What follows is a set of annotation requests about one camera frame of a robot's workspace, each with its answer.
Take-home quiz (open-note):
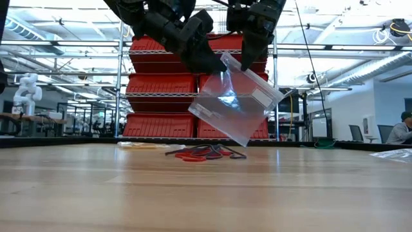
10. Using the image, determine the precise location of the grey office chair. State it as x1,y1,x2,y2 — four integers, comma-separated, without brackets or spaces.
349,124,366,143
377,124,394,144

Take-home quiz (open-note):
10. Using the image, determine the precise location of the person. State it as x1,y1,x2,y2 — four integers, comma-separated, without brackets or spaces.
385,111,412,145

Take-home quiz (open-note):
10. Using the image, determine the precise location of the chrome wire shelving rack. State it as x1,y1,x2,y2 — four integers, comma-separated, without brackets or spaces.
114,3,281,142

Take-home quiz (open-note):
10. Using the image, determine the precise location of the thin yellow cord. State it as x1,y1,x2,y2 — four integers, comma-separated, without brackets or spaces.
288,93,294,138

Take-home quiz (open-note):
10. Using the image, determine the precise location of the thin black hanging cable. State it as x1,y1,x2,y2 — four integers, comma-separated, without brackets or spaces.
295,3,332,140

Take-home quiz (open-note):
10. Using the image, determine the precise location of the black ceiling cable reel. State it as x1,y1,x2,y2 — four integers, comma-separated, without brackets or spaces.
384,18,412,41

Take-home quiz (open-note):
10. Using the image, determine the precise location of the black aluminium table frame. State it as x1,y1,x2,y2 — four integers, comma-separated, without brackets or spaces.
0,137,412,152

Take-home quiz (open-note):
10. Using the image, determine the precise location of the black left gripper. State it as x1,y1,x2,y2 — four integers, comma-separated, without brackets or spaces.
141,9,228,74

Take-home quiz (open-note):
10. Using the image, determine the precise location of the dark purple rubber band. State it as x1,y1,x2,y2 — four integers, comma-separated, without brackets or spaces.
164,144,248,160
205,144,232,161

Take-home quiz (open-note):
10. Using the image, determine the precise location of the white cable coil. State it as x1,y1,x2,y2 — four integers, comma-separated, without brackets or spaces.
372,28,391,45

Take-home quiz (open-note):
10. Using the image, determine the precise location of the yellow rubber band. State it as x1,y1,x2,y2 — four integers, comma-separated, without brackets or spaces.
119,142,168,150
125,142,171,150
122,142,170,150

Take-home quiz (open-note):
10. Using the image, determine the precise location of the green wire spool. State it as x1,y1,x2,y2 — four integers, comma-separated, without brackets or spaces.
314,137,337,150

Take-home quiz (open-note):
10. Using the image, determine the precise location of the white wall box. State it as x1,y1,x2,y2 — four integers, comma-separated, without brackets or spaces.
362,115,376,136

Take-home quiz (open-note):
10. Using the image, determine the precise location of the black wall monitor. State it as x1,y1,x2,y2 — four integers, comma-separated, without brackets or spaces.
278,88,301,114

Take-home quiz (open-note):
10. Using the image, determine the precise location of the wooden workbench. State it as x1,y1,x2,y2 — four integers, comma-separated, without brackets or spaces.
0,111,68,139

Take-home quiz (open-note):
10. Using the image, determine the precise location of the clear plastic zip bag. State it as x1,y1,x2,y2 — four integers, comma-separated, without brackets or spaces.
117,140,187,150
369,148,412,164
188,52,286,148

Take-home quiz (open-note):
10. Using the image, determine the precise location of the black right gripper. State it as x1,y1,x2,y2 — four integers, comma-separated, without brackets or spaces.
227,0,287,71

